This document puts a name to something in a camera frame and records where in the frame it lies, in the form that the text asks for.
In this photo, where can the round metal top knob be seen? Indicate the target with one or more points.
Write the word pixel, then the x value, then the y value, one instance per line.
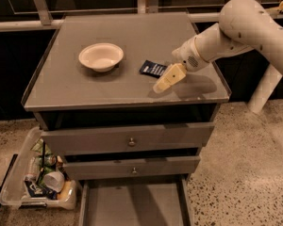
pixel 131 142

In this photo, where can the grey open bottom drawer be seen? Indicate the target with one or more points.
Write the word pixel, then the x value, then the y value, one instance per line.
pixel 140 201

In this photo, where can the grey middle drawer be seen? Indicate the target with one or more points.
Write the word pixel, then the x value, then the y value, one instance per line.
pixel 122 168

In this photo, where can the metal railing frame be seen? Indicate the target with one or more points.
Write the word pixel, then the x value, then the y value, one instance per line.
pixel 43 18

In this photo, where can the yellow sponge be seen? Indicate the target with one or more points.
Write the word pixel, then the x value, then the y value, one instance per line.
pixel 63 194

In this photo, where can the blue snack packet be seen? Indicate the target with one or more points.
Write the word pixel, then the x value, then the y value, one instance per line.
pixel 35 191

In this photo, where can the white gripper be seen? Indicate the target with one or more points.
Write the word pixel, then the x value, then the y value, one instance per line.
pixel 186 55

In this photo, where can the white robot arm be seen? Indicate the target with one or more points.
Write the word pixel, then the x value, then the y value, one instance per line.
pixel 243 25

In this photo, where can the clear plastic storage bin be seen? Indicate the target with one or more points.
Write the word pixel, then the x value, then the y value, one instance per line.
pixel 27 168

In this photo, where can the grey drawer cabinet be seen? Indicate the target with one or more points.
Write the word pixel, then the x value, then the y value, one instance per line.
pixel 64 94

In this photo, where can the white diagonal post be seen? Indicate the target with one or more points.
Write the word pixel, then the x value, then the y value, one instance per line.
pixel 264 89

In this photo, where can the blue rxbar blueberry wrapper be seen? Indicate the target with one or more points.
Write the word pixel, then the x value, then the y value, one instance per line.
pixel 152 69

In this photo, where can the white paper bowl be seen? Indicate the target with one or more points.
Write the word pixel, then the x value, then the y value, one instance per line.
pixel 101 57

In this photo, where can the green chip bag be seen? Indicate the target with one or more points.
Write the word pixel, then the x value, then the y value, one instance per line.
pixel 40 148

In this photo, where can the white paper cup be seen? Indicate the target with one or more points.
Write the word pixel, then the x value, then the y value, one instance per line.
pixel 54 180

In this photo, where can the grey top drawer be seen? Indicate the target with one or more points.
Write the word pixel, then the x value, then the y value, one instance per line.
pixel 115 139

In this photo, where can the drink can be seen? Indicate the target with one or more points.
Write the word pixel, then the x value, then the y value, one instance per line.
pixel 47 161

